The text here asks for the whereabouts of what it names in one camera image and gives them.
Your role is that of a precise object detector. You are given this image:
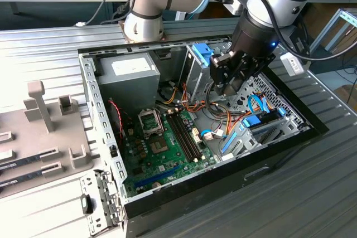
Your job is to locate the hard disk in blue carrier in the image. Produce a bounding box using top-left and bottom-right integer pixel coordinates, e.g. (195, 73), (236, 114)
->
(241, 106), (286, 130)

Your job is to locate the blue plastic drive carrier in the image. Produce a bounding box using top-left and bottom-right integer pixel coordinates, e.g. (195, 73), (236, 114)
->
(191, 42), (215, 66)

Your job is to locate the aluminium frame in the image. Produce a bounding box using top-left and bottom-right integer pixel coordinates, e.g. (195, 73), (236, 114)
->
(309, 8), (357, 65)

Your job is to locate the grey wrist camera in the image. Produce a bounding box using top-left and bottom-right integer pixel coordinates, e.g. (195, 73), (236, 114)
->
(222, 0), (249, 16)

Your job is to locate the black case fan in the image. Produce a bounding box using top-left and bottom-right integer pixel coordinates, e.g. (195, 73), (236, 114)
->
(108, 100), (125, 141)

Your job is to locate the black teal latch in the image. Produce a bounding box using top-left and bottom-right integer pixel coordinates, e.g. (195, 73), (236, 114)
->
(80, 194), (94, 215)

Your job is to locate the coloured power wire bundle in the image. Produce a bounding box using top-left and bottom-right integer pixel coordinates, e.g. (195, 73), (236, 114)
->
(160, 81), (252, 138)

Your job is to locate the green motherboard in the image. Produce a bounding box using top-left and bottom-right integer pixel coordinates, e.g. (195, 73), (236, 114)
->
(120, 107), (219, 199)

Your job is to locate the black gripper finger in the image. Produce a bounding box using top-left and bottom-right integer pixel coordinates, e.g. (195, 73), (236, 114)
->
(209, 51), (238, 96)
(235, 53), (277, 91)

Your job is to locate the CPU socket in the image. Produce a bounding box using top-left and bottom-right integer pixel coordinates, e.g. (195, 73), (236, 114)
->
(148, 138), (170, 156)

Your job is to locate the metal socket cover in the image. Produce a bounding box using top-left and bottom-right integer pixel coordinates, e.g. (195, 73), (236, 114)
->
(137, 108), (165, 139)

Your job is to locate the thick black cable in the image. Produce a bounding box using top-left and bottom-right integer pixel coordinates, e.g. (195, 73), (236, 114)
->
(205, 0), (346, 63)

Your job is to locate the blue flat data cable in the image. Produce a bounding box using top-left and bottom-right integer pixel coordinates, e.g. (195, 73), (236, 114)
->
(247, 94), (270, 116)

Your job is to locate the grey metal disk bay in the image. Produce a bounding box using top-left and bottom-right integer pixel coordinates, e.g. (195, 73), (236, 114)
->
(221, 115), (310, 161)

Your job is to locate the black open PC case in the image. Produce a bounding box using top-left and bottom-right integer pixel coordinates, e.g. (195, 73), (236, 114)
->
(77, 33), (330, 238)

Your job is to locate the blue plastic rail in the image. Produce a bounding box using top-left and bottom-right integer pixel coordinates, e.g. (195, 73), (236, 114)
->
(221, 132), (238, 156)

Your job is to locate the white board power connector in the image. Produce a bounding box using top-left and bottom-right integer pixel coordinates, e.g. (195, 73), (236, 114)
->
(191, 127), (202, 144)

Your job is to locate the metal card retainer bracket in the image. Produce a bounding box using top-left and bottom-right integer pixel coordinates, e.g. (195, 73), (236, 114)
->
(80, 168), (125, 236)

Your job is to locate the RAM stick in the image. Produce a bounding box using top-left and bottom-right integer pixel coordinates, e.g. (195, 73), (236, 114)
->
(0, 171), (44, 188)
(0, 154), (42, 169)

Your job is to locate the grey parts rack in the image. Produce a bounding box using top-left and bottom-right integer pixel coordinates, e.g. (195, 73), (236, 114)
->
(0, 80), (94, 197)

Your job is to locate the blue expansion slot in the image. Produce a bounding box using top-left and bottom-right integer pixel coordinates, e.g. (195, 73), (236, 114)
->
(133, 165), (181, 190)

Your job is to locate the black RAM slot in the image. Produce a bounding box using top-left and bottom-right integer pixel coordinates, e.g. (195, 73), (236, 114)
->
(177, 109), (209, 159)
(173, 110), (204, 161)
(170, 111), (200, 162)
(166, 113), (196, 163)

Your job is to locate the large brown cardboard box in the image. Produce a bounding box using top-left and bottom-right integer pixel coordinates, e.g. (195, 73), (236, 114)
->
(306, 2), (357, 59)

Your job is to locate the grey power supply unit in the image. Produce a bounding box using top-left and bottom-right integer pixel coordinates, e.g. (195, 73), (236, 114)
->
(95, 52), (162, 114)

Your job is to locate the grey metal drive cage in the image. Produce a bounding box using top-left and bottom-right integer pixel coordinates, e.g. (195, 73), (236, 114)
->
(178, 41), (253, 105)

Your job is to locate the twisted fan wire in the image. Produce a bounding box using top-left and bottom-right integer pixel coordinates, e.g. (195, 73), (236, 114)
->
(108, 99), (133, 140)

